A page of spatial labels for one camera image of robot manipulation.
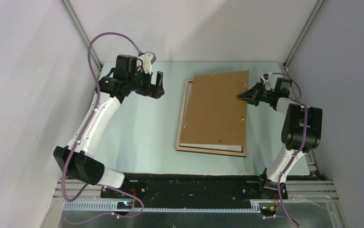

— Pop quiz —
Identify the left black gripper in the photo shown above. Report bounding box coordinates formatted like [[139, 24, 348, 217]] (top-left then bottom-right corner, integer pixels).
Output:
[[127, 66, 163, 99]]

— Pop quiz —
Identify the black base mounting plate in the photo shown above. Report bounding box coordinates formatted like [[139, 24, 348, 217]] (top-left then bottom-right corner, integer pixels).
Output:
[[101, 180, 287, 209]]

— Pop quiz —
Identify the brown cardboard backing board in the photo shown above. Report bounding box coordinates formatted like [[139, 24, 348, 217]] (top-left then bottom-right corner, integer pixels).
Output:
[[181, 70, 249, 146]]

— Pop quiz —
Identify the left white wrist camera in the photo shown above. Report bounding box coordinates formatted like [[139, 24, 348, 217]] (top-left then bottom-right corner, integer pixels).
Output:
[[136, 52, 156, 75]]

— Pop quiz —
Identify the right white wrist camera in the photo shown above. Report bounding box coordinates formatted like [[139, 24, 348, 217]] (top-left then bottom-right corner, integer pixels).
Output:
[[260, 72, 273, 90]]

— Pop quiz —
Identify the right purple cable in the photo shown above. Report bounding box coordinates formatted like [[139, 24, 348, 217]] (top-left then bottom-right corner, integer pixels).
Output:
[[264, 72, 308, 228]]

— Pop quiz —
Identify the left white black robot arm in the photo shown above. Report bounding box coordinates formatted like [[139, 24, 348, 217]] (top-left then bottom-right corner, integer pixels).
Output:
[[53, 52, 165, 198]]

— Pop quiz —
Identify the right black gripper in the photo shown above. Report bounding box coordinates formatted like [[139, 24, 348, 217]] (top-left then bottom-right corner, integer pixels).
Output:
[[236, 81, 276, 106]]

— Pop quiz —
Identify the wooden picture frame with glass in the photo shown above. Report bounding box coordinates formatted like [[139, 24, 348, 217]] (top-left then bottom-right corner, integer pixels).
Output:
[[175, 79, 247, 157]]

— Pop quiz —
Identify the landscape photo print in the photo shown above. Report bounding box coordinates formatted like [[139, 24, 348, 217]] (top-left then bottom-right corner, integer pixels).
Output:
[[180, 84, 240, 152]]

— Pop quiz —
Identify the aluminium front rail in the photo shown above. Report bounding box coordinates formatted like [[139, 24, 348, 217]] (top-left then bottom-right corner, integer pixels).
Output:
[[53, 179, 340, 203]]

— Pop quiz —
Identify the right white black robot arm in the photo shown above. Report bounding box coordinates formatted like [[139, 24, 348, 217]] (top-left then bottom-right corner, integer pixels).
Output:
[[236, 74, 323, 199]]

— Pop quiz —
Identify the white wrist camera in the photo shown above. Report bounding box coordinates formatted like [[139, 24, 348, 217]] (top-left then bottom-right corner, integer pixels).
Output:
[[136, 52, 156, 75], [260, 72, 273, 90]]

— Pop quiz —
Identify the left aluminium corner post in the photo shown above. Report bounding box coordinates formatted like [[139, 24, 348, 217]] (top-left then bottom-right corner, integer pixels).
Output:
[[59, 0, 103, 70]]

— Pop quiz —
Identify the aluminium corner post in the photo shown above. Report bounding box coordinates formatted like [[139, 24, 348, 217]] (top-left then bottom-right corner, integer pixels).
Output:
[[59, 0, 103, 70], [283, 0, 325, 67]]

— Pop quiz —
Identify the right aluminium corner post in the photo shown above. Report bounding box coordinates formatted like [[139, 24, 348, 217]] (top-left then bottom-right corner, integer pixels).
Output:
[[283, 0, 325, 67]]

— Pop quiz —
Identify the grey slotted cable duct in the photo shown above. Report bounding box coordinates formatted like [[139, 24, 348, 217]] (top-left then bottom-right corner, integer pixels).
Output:
[[63, 201, 260, 213]]

